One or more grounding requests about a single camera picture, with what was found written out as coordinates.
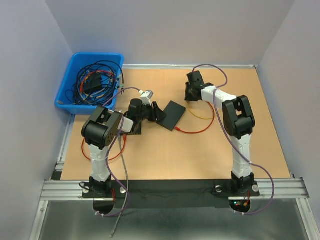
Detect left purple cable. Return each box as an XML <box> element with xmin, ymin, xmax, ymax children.
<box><xmin>102</xmin><ymin>86</ymin><xmax>143</xmax><ymax>218</ymax></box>

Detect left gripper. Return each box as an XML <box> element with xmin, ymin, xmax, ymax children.
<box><xmin>137</xmin><ymin>101</ymin><xmax>167</xmax><ymax>122</ymax></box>

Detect tangled cables in bin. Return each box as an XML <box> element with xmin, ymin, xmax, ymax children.
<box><xmin>63</xmin><ymin>60</ymin><xmax>126</xmax><ymax>107</ymax></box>

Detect yellow short patch cable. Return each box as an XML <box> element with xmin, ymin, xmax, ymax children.
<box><xmin>186</xmin><ymin>99</ymin><xmax>216</xmax><ymax>121</ymax></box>

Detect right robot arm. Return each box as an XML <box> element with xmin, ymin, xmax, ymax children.
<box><xmin>185</xmin><ymin>71</ymin><xmax>256</xmax><ymax>195</ymax></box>

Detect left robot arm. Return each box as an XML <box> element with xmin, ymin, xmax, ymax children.
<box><xmin>79</xmin><ymin>98</ymin><xmax>167</xmax><ymax>199</ymax></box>

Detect blue plastic bin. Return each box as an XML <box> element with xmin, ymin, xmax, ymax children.
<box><xmin>55</xmin><ymin>52</ymin><xmax>125</xmax><ymax>115</ymax></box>

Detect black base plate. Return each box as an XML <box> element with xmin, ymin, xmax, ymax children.
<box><xmin>79</xmin><ymin>179</ymin><xmax>260</xmax><ymax>210</ymax></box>

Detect black network switch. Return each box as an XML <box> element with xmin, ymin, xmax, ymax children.
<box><xmin>156</xmin><ymin>100</ymin><xmax>186</xmax><ymax>132</ymax></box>
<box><xmin>120</xmin><ymin>118</ymin><xmax>142</xmax><ymax>135</ymax></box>

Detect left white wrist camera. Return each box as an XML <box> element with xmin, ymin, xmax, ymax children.
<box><xmin>139</xmin><ymin>90</ymin><xmax>154</xmax><ymax>106</ymax></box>

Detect aluminium rail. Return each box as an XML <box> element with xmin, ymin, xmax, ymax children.
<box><xmin>40</xmin><ymin>178</ymin><xmax>310</xmax><ymax>201</ymax></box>

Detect red short patch cable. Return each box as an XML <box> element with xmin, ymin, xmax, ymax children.
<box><xmin>174</xmin><ymin>102</ymin><xmax>217</xmax><ymax>135</ymax></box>

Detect red ethernet cable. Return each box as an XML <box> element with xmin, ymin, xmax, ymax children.
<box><xmin>81</xmin><ymin>133</ymin><xmax>127</xmax><ymax>163</ymax></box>

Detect grey ethernet cable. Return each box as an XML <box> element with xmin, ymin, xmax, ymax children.
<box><xmin>109</xmin><ymin>134</ymin><xmax>130</xmax><ymax>238</ymax></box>

